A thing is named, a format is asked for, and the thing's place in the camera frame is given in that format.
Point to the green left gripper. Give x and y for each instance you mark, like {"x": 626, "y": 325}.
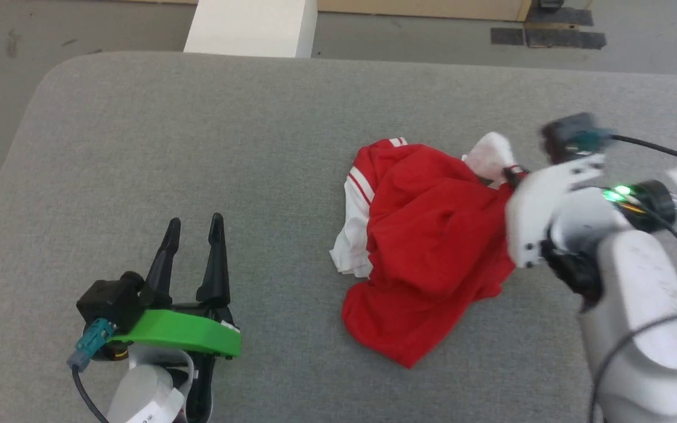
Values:
{"x": 180, "y": 332}

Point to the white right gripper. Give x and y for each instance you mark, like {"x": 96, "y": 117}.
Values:
{"x": 535, "y": 205}

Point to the red and white garment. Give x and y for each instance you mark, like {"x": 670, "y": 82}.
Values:
{"x": 432, "y": 247}

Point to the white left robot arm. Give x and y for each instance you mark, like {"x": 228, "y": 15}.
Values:
{"x": 138, "y": 390}

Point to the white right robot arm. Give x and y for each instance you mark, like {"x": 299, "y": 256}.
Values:
{"x": 638, "y": 305}

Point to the black floor tape patch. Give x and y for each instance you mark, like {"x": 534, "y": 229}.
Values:
{"x": 559, "y": 16}
{"x": 507, "y": 36}
{"x": 565, "y": 39}

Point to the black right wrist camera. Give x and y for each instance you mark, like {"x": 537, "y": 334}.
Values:
{"x": 570, "y": 135}

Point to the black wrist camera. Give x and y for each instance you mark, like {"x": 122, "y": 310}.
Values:
{"x": 109, "y": 299}
{"x": 570, "y": 135}

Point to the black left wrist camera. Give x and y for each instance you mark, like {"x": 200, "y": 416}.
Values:
{"x": 109, "y": 299}

